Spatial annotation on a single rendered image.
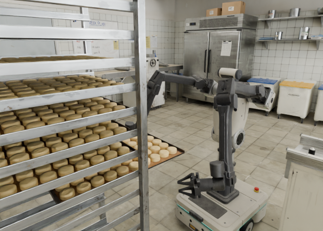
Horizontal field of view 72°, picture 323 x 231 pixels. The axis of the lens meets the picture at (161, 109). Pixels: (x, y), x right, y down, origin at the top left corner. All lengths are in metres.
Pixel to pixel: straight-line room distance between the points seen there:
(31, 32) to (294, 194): 1.47
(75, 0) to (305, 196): 1.43
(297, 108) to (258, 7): 2.38
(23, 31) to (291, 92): 4.68
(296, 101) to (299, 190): 3.56
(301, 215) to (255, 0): 4.95
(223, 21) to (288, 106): 2.16
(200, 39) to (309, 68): 2.33
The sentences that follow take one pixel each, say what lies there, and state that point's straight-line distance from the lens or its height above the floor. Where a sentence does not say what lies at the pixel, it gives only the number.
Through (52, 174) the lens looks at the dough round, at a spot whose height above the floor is 1.06.
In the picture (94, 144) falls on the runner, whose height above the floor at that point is 1.14.
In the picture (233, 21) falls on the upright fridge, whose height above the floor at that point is 1.91.
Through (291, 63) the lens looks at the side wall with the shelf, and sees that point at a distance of 5.58.
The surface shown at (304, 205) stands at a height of 0.60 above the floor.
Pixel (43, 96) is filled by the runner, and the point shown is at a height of 1.33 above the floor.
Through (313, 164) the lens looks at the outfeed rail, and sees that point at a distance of 1.46.
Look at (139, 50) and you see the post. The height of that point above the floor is 1.45.
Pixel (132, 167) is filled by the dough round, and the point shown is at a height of 0.97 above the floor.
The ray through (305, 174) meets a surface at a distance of 1.48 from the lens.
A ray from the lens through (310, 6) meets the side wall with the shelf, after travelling 5.58.
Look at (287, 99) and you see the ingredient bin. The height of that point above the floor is 0.44.
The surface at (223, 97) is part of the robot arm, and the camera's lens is 1.11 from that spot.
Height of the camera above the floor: 1.47
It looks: 16 degrees down
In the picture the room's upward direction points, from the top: straight up
